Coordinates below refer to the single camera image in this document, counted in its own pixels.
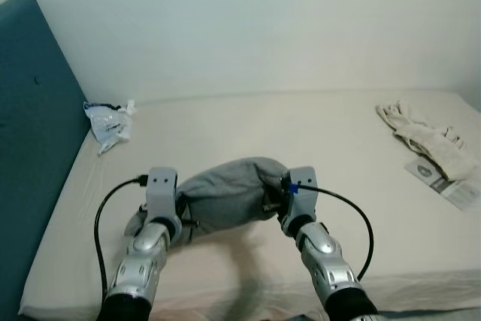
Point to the grey pillow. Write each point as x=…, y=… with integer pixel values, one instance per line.
x=225, y=193

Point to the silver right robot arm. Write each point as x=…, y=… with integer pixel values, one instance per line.
x=323, y=261

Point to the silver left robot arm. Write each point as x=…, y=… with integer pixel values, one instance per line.
x=143, y=261

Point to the mattress with white sheet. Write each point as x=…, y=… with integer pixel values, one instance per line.
x=301, y=133

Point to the clear plastic bag blue print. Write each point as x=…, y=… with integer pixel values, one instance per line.
x=107, y=124

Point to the blue upholstered headboard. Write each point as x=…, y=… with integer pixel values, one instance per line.
x=34, y=148

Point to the beige crumpled cloth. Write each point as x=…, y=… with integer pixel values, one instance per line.
x=432, y=140

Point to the white printed booklet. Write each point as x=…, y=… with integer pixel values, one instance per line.
x=451, y=189

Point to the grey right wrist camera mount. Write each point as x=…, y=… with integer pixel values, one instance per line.
x=302, y=189

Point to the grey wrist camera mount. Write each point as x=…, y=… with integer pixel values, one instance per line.
x=302, y=189
x=161, y=189

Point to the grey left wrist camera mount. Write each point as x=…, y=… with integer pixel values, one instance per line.
x=161, y=189

